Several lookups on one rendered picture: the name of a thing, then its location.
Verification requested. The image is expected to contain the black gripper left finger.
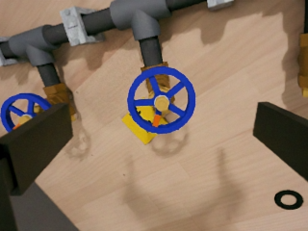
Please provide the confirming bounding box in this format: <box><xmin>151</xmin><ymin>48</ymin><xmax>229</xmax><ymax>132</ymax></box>
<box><xmin>0</xmin><ymin>103</ymin><xmax>73</xmax><ymax>231</ymax></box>

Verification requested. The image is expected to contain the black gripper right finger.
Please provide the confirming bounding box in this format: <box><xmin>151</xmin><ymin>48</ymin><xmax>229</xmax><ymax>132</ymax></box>
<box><xmin>252</xmin><ymin>101</ymin><xmax>308</xmax><ymax>183</ymax></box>

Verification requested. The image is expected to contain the yellow tag with chain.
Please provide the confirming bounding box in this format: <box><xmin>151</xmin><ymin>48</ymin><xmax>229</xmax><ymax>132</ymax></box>
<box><xmin>122</xmin><ymin>85</ymin><xmax>170</xmax><ymax>144</ymax></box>

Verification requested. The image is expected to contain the black rubber ring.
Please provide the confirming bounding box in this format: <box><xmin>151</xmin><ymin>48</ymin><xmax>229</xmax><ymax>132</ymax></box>
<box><xmin>274</xmin><ymin>190</ymin><xmax>304</xmax><ymax>210</ymax></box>

